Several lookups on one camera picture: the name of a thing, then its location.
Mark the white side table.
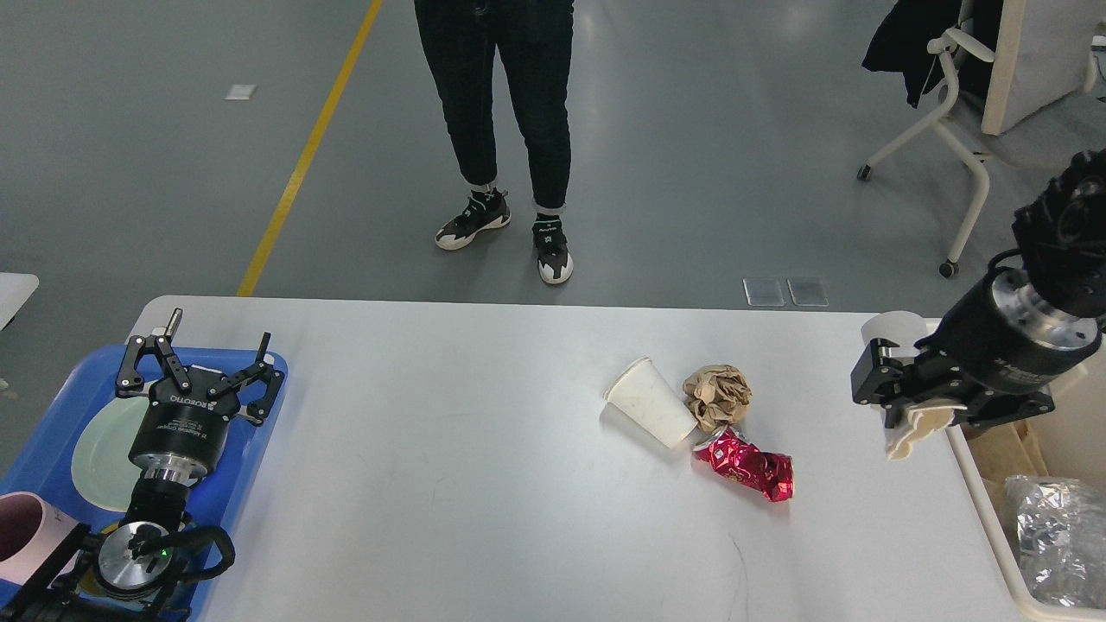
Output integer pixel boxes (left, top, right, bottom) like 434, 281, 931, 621
0, 272, 40, 330

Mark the brown paper bag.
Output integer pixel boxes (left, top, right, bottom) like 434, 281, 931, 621
966, 419, 1050, 484

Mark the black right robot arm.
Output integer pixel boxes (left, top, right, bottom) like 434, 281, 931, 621
851, 151, 1105, 429

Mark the green plate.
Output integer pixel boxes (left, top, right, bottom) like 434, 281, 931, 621
70, 395, 149, 512

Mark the aluminium foil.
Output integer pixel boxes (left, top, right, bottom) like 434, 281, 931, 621
1001, 475, 1105, 610

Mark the beige plastic bin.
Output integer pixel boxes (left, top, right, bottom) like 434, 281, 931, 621
945, 349, 1105, 621

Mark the crumpled brown paper ball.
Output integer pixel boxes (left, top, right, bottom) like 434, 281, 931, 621
681, 364, 753, 433

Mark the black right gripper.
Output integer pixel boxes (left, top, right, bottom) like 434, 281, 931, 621
851, 268, 1103, 431

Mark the white office chair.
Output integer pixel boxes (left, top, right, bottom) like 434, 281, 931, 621
857, 1, 1103, 278

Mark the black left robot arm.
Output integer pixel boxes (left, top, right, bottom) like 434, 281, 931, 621
3, 308, 289, 621

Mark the white paper cup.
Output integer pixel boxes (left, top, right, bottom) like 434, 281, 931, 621
603, 357, 696, 449
860, 310, 966, 462

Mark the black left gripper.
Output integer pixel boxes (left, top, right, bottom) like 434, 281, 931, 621
115, 309, 285, 481

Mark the person in black sneakers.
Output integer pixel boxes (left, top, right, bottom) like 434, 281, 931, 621
413, 0, 576, 286

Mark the crushed red can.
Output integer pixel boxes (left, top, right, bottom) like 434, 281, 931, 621
692, 425, 794, 502

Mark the pink mug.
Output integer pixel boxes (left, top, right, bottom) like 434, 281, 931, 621
1, 493, 79, 585

